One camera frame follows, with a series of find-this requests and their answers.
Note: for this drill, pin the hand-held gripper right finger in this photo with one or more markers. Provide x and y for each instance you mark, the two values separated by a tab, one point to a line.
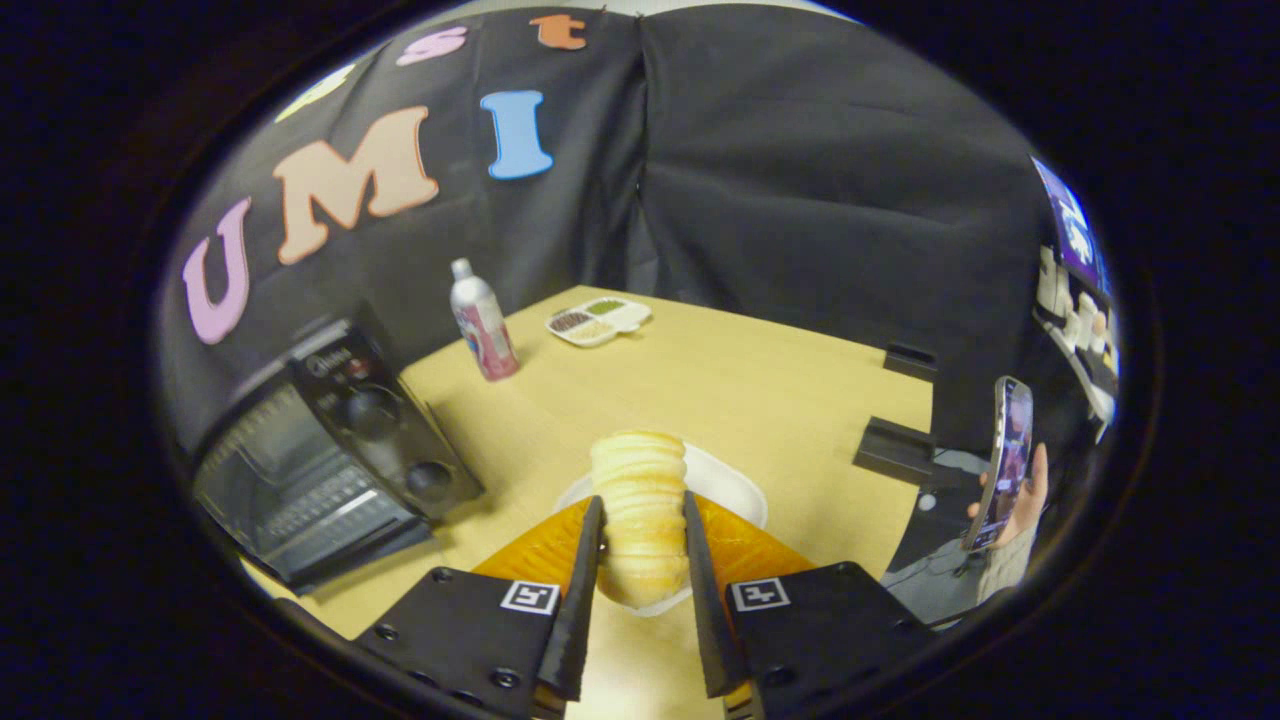
707	610

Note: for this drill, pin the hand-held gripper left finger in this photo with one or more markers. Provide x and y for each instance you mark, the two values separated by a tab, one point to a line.
583	600

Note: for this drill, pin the ridged cream pastry roll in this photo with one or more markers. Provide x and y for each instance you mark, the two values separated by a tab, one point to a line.
640	510

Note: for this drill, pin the black toaster oven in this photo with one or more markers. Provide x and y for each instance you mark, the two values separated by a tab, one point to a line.
330	450

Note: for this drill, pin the white divided food tray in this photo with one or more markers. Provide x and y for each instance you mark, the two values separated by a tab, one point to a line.
598	320

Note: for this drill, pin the white plate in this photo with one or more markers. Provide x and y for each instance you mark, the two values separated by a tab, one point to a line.
730	485

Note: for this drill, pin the large black table clamp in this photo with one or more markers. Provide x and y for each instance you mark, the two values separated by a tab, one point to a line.
895	450

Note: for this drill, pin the pink and white spray can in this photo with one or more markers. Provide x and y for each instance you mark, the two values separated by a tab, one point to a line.
482	325

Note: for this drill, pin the small black table clamp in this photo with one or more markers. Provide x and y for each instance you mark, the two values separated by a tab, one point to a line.
910	360

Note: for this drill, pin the smartphone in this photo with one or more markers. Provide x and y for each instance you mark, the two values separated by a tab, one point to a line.
1003	465

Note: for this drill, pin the black backdrop cloth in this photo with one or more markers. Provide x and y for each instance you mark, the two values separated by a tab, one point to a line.
700	180

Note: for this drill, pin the shelf with white items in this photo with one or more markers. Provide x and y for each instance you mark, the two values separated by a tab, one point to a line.
1080	330

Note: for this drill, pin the wall screen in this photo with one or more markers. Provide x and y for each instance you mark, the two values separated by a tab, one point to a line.
1072	225

